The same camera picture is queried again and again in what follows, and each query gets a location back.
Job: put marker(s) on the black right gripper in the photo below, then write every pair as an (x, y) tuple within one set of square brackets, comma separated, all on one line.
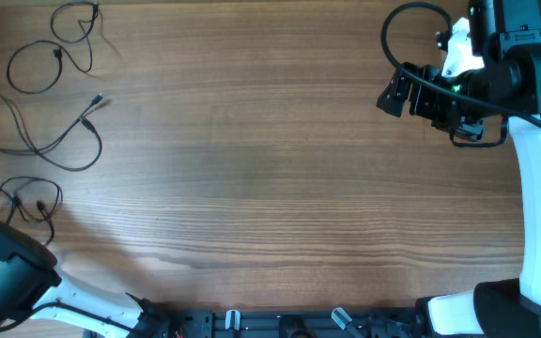
[(423, 104)]

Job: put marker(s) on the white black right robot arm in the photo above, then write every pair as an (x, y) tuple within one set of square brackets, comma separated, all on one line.
[(492, 68)]

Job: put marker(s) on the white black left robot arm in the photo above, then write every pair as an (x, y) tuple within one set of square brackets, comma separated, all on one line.
[(31, 288)]

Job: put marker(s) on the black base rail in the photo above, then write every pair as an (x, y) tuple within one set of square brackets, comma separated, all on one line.
[(298, 324)]

